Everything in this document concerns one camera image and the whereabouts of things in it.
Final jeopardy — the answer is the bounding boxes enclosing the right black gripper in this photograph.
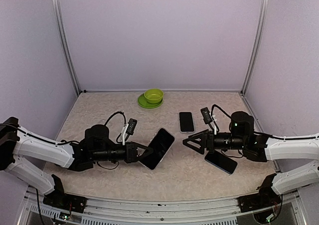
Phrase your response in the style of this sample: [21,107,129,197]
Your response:
[183,128,247,154]

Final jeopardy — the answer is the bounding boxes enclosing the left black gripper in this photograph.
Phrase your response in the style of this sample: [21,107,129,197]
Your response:
[92,141,154,164]

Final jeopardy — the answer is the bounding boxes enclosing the black phone light edge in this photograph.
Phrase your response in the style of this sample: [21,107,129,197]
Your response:
[179,112,195,133]

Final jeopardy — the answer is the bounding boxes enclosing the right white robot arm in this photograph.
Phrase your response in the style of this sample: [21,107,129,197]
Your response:
[182,111,319,207]

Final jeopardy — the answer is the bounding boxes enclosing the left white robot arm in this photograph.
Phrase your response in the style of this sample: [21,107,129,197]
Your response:
[0,117,153,208]

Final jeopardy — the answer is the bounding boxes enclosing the black phone blue edge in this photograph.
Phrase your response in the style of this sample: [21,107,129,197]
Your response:
[204,151,238,175]

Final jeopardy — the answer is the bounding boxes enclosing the green saucer plate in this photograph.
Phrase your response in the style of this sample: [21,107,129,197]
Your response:
[138,94,163,109]

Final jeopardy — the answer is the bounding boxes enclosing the green bowl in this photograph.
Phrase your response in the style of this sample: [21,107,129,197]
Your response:
[144,88,164,104]

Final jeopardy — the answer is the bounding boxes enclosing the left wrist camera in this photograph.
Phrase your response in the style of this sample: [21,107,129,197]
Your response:
[119,118,137,145]

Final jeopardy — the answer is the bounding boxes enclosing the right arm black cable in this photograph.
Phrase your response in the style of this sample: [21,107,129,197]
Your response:
[211,104,234,118]

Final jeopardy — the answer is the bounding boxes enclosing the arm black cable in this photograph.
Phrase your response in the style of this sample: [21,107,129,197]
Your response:
[211,104,234,118]
[104,111,127,128]

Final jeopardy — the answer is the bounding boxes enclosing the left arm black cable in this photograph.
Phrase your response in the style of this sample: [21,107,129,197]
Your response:
[104,111,127,128]

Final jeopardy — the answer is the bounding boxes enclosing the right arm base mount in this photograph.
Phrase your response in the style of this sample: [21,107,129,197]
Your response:
[237,174,282,213]

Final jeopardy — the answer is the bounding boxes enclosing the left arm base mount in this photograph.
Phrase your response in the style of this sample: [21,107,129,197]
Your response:
[43,175,87,213]

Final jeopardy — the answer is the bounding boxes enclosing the right aluminium frame post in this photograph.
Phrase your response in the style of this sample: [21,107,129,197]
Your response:
[241,0,269,97]

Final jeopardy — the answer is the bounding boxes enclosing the aluminium frame post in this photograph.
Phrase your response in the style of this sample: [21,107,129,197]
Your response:
[52,0,81,96]
[241,0,269,97]

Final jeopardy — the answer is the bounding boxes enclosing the left aluminium frame post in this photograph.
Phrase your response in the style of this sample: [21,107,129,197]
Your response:
[52,0,81,96]

